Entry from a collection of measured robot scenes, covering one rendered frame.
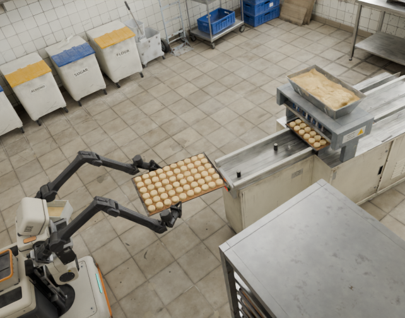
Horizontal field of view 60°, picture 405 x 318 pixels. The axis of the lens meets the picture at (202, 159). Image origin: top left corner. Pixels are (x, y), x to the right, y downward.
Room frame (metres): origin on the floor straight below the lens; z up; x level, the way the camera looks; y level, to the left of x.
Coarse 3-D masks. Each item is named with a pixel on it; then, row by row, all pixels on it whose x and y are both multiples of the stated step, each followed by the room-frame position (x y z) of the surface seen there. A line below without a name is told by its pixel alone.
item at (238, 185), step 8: (400, 104) 2.24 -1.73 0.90; (384, 112) 2.18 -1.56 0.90; (392, 112) 2.18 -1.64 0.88; (376, 120) 2.13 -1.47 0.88; (304, 152) 1.89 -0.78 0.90; (312, 152) 1.92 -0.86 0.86; (288, 160) 1.84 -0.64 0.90; (296, 160) 1.87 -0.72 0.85; (264, 168) 1.80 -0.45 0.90; (272, 168) 1.79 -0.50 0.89; (280, 168) 1.82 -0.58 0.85; (248, 176) 1.75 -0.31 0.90; (256, 176) 1.75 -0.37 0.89; (264, 176) 1.77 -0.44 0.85; (232, 184) 1.70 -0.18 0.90; (240, 184) 1.70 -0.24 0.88; (248, 184) 1.72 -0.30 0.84
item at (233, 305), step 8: (224, 248) 0.63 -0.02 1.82; (224, 256) 0.62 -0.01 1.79; (224, 264) 0.63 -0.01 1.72; (224, 272) 0.64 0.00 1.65; (232, 272) 0.63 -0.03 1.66; (232, 280) 0.62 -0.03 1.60; (232, 288) 0.62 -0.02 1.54; (232, 296) 0.62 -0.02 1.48; (232, 304) 0.62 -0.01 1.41; (232, 312) 0.63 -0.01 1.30
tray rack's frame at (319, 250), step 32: (320, 192) 0.79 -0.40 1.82; (256, 224) 0.70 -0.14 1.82; (288, 224) 0.68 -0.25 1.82; (320, 224) 0.66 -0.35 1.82; (352, 224) 0.63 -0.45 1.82; (256, 256) 0.58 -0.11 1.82; (288, 256) 0.56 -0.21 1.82; (320, 256) 0.54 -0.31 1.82; (352, 256) 0.52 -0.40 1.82; (384, 256) 0.50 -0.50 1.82; (256, 288) 0.48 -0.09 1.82; (288, 288) 0.46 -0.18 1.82; (320, 288) 0.44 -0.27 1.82; (352, 288) 0.42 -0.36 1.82; (384, 288) 0.41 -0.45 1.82
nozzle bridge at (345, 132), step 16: (288, 96) 2.26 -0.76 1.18; (288, 112) 2.41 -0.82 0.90; (304, 112) 2.19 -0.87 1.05; (320, 112) 1.99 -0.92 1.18; (352, 112) 1.93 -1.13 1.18; (336, 128) 1.79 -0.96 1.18; (352, 128) 1.77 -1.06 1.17; (368, 128) 1.83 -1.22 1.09; (336, 144) 1.73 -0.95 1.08; (352, 144) 1.78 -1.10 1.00
